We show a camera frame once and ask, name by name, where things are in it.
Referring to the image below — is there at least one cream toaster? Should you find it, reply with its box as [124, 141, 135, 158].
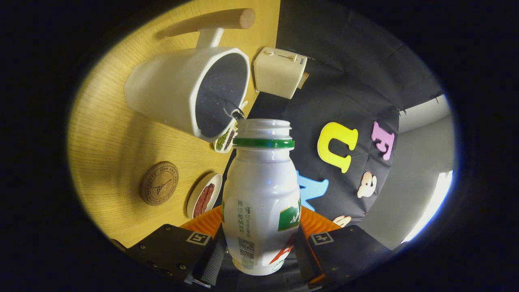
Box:
[253, 47, 309, 100]

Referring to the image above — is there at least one white divided condiment dish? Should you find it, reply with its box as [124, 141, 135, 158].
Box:
[213, 118, 240, 154]

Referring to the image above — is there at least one white cup wooden handle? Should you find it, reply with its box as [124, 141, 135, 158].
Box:
[124, 8, 256, 143]

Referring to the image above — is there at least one red-brown meat slice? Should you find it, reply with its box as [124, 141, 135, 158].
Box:
[193, 183, 215, 218]

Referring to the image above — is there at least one round cork coaster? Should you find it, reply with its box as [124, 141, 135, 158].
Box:
[140, 161, 179, 206]

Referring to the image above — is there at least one black backdrop cloth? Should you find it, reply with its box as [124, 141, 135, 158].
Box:
[223, 0, 444, 228]

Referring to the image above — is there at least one white round plate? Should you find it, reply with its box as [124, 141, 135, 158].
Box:
[187, 173, 223, 219]

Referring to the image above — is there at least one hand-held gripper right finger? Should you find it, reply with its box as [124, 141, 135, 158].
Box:
[294, 206, 392, 289]

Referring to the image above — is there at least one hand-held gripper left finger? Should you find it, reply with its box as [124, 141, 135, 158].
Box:
[122, 205, 227, 289]

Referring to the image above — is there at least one wooden table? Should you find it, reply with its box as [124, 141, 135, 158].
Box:
[67, 0, 281, 249]

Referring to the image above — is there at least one white juice bottle green label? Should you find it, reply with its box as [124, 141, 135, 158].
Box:
[221, 118, 302, 276]

